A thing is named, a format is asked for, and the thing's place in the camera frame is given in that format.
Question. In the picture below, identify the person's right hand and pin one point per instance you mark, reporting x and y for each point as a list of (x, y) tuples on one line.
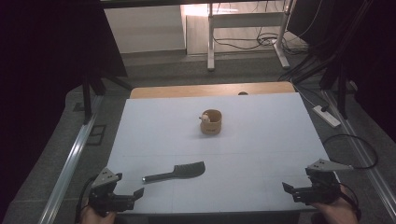
[(336, 214)]

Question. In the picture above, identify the white power strip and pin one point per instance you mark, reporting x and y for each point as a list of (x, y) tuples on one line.
[(327, 116)]

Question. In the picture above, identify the wooden table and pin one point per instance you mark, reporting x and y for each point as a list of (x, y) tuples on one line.
[(193, 91)]

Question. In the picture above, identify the black floor plate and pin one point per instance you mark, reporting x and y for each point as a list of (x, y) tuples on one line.
[(96, 135)]

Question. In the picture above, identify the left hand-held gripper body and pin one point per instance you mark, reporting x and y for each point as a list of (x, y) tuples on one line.
[(104, 194)]

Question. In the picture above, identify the black plug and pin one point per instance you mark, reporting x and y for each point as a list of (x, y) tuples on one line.
[(324, 108)]

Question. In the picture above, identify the black curtain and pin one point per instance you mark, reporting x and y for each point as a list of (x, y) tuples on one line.
[(46, 62)]

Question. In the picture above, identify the round wooden cup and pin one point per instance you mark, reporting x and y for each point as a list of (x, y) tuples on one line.
[(211, 126)]

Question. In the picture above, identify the aluminium rail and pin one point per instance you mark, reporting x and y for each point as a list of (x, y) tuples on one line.
[(358, 140), (70, 161)]

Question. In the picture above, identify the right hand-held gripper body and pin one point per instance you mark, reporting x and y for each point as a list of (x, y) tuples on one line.
[(323, 186)]

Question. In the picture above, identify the black metal stand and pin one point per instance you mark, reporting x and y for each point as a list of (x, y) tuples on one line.
[(88, 93)]

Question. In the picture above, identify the small cream toy figure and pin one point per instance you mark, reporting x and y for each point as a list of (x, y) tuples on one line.
[(205, 117)]

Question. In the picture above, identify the white desk frame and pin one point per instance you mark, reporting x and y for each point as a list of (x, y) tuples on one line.
[(246, 19)]

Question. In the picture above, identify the person's left hand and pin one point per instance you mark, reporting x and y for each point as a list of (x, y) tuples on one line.
[(95, 218)]

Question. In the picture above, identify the black tripod stand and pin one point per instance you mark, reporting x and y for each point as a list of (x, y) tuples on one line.
[(336, 62)]

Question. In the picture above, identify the black spatula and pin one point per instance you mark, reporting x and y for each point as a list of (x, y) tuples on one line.
[(177, 172)]

